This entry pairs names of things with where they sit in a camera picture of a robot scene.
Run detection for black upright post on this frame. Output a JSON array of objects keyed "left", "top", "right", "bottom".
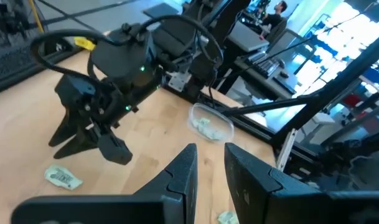
[{"left": 271, "top": 36, "right": 379, "bottom": 147}]

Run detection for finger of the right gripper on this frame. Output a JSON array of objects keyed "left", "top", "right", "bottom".
[
  {"left": 53, "top": 124, "right": 100, "bottom": 160},
  {"left": 48, "top": 109, "right": 85, "bottom": 147}
]

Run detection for yellow cable tag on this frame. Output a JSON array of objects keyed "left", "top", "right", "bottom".
[{"left": 73, "top": 36, "right": 97, "bottom": 52}]

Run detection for thick yellow cable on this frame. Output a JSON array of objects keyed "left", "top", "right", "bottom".
[{"left": 27, "top": 0, "right": 45, "bottom": 34}]

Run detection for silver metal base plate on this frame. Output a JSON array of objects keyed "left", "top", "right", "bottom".
[{"left": 167, "top": 71, "right": 192, "bottom": 93}]

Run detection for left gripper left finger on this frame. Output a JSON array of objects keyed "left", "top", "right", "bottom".
[{"left": 134, "top": 142, "right": 199, "bottom": 224}]

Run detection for banknote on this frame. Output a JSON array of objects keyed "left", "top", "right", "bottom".
[{"left": 192, "top": 117, "right": 212, "bottom": 133}]

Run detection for black equipment rack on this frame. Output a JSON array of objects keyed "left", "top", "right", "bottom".
[{"left": 285, "top": 139, "right": 379, "bottom": 195}]

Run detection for person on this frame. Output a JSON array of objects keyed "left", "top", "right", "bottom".
[{"left": 258, "top": 0, "right": 289, "bottom": 34}]

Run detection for black diagonal brace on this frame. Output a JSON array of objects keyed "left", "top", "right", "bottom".
[{"left": 222, "top": 95, "right": 321, "bottom": 118}]

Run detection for clear plastic container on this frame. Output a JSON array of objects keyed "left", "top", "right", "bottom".
[{"left": 188, "top": 102, "right": 235, "bottom": 144}]

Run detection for black keyboard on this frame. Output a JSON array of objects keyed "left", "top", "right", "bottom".
[{"left": 245, "top": 51, "right": 282, "bottom": 78}]

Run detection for black floor mat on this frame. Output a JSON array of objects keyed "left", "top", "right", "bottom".
[{"left": 142, "top": 2, "right": 181, "bottom": 19}]

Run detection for grey desk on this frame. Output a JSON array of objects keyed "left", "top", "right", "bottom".
[{"left": 220, "top": 20, "right": 302, "bottom": 100}]

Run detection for black table frame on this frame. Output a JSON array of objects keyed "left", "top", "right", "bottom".
[{"left": 0, "top": 46, "right": 317, "bottom": 162}]

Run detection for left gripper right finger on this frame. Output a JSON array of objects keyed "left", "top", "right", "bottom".
[{"left": 223, "top": 142, "right": 330, "bottom": 224}]

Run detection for black looped cable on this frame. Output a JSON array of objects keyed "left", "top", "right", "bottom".
[{"left": 29, "top": 29, "right": 128, "bottom": 94}]

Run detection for white aluminium extrusion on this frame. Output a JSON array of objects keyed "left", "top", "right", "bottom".
[{"left": 275, "top": 128, "right": 298, "bottom": 172}]

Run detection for black arched cable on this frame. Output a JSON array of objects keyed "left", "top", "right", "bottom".
[{"left": 139, "top": 14, "right": 225, "bottom": 72}]

